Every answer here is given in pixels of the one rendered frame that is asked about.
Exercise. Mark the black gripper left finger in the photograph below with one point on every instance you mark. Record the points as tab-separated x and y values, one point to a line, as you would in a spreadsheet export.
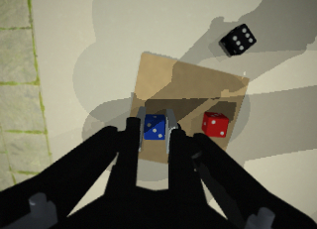
43	200

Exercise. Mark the tan square mat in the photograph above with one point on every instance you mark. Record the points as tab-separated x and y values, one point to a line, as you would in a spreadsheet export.
189	90

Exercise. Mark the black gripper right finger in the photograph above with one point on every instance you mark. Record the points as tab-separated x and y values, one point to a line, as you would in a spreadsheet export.
243	200

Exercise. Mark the red die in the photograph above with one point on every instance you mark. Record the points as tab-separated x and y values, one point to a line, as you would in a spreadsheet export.
215	124

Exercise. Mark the black die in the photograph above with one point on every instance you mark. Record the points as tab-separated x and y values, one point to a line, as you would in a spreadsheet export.
238	40

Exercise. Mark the blue die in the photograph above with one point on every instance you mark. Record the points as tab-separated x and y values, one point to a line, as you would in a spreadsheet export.
154	128

